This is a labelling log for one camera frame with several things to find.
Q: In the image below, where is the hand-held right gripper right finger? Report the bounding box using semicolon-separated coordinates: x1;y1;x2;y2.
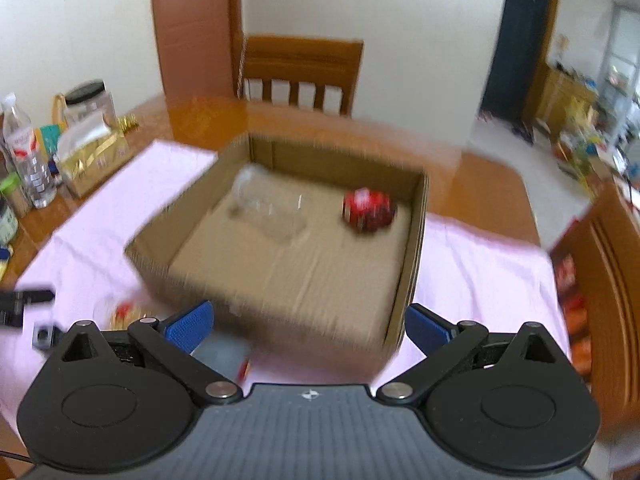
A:
376;302;571;407

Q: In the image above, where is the clear bottle of gold capsules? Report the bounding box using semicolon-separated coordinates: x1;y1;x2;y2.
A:
95;294;162;332

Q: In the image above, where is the clear jar with black lid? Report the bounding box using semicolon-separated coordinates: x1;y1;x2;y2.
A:
62;79;118;128

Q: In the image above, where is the clear plastic jar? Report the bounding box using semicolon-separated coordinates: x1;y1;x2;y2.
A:
230;164;308;240

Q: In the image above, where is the wooden cabinet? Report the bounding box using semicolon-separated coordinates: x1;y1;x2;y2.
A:
536;62;599;137

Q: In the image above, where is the pink table cloth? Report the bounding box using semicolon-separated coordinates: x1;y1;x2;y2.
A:
0;140;573;426

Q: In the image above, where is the wooden chair with grooved back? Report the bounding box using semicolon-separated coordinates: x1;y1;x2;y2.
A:
549;180;640;401

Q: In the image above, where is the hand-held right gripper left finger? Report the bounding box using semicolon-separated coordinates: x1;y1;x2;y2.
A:
47;300;244;407

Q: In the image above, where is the green-lidded jar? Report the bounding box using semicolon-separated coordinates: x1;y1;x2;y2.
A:
0;175;32;218

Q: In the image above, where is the wooden chair with slatted back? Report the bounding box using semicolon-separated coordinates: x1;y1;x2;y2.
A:
236;35;365;119

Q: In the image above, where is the clear water bottle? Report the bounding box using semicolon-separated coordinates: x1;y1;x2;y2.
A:
1;92;58;209

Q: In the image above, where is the red drink can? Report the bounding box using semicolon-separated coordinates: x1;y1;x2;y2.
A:
341;187;399;234

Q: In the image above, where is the dark doorway door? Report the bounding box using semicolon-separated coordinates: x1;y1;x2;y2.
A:
481;0;562;125

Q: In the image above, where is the gold tissue pack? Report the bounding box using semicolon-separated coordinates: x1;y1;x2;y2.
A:
54;110;133;197

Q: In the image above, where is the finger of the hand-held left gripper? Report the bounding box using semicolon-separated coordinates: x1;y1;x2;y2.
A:
30;325;68;350
0;287;56;333

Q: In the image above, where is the teal box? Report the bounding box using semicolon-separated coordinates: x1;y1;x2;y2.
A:
34;125;67;162

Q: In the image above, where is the brown cardboard box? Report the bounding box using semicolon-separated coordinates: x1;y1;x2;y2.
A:
123;132;430;377

